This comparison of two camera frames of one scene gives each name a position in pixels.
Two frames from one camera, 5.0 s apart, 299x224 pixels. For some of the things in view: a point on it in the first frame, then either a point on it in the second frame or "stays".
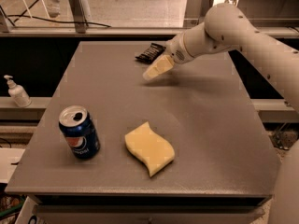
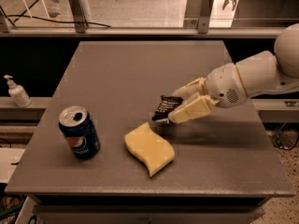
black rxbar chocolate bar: x=152 y=51 to x=163 y=112
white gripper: x=176 y=50 to x=223 y=85
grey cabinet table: x=223 y=171 stays
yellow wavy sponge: x=152 y=150 stays
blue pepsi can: x=79 y=131 stays
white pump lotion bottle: x=18 y=93 stays
